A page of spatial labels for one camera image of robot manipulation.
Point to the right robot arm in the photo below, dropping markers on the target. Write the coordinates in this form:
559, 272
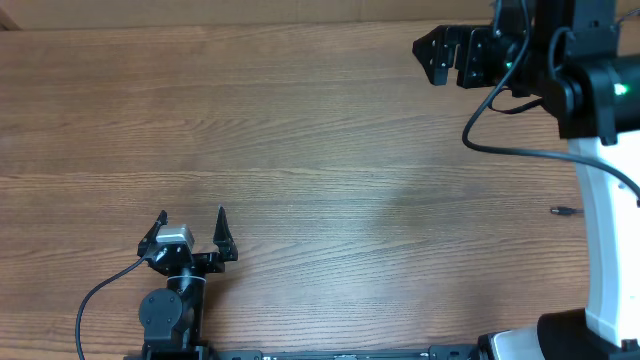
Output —
563, 56

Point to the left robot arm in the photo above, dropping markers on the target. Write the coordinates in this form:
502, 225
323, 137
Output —
172, 316

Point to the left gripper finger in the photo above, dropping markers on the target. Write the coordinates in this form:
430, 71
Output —
150, 237
223, 239

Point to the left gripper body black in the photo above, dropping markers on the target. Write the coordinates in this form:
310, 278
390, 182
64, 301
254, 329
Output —
205, 264

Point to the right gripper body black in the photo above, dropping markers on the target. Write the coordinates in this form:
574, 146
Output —
478, 63

